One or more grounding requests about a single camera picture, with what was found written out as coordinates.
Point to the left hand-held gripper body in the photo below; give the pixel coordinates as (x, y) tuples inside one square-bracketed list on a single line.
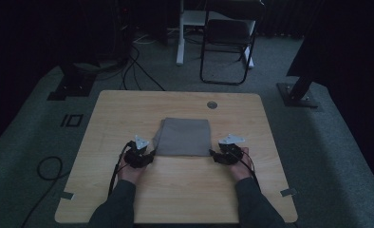
[(136, 156)]

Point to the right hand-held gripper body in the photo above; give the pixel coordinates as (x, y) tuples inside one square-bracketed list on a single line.
[(231, 153)]

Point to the grey pants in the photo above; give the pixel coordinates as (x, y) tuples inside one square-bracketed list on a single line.
[(183, 137)]

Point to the person's left hand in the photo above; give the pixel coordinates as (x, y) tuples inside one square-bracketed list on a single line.
[(129, 172)]

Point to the person's right hand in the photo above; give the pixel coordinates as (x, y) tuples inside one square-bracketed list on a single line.
[(242, 169)]

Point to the round grey table grommet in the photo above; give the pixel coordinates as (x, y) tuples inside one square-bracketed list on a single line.
[(212, 105)]

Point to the grey tape piece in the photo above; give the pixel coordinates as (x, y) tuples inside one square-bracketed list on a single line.
[(288, 192), (66, 195)]

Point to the black floor tape marks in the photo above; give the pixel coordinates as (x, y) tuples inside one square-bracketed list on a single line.
[(71, 120)]

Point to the black folding chair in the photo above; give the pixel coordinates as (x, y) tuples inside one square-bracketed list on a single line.
[(229, 31)]

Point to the dark curtain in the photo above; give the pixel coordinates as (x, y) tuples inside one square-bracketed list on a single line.
[(352, 63)]

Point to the black stand with slanted post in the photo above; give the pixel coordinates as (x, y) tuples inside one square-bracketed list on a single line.
[(297, 95)]

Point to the black stand base plate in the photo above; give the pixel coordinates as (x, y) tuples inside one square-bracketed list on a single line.
[(74, 87)]

